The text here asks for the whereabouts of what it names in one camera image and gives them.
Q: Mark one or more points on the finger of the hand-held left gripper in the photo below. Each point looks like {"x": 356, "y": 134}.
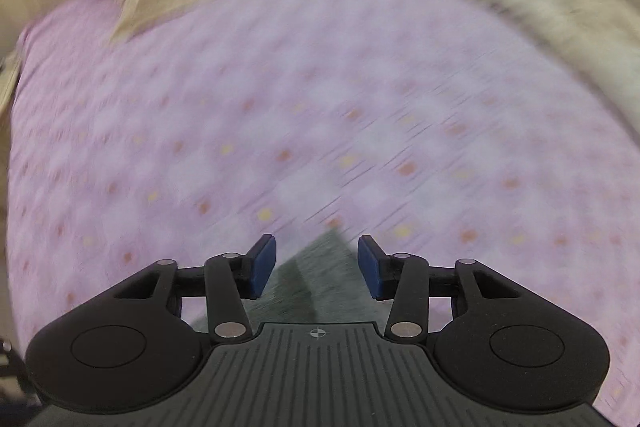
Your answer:
{"x": 7, "y": 357}

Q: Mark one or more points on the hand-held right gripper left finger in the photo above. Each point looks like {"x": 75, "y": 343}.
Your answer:
{"x": 262, "y": 266}

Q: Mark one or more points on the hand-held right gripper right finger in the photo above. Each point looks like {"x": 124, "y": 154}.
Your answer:
{"x": 369, "y": 268}

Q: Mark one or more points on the grey pants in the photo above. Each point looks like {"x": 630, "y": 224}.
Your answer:
{"x": 325, "y": 277}

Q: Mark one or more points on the purple checked bed sheet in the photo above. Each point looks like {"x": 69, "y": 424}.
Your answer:
{"x": 250, "y": 107}

